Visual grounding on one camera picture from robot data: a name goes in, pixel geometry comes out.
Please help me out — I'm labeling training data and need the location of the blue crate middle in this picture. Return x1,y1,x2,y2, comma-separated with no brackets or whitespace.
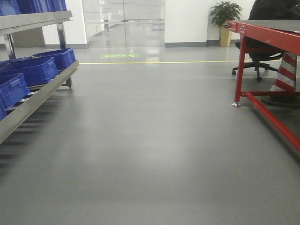
0,57,59,86

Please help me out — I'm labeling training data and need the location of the steel flow rack shelf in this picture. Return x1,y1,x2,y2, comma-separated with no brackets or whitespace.
0,11,79,143

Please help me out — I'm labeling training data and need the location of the blue crate top shelf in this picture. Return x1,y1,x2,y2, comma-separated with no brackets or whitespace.
0,0,67,16

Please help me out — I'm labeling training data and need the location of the glass door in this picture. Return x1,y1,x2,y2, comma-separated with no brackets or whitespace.
82,0,165,48

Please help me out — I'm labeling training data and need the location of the blue crate far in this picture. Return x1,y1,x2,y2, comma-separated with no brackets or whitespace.
31,48,76,70

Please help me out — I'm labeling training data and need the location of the black office chair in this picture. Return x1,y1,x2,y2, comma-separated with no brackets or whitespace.
244,37,284,82

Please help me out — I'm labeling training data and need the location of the potted green plant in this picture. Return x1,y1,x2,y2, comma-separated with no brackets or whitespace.
210,1,242,47

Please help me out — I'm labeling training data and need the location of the blue crate near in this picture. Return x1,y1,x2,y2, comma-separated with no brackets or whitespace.
0,73,30,109

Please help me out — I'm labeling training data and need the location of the red white traffic cone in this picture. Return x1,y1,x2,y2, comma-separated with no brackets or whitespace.
270,52,297,93

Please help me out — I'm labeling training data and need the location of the person in black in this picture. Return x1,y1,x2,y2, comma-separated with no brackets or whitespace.
248,0,300,20

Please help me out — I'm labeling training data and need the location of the red frame table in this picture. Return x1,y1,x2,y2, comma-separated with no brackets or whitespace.
225,20,300,151

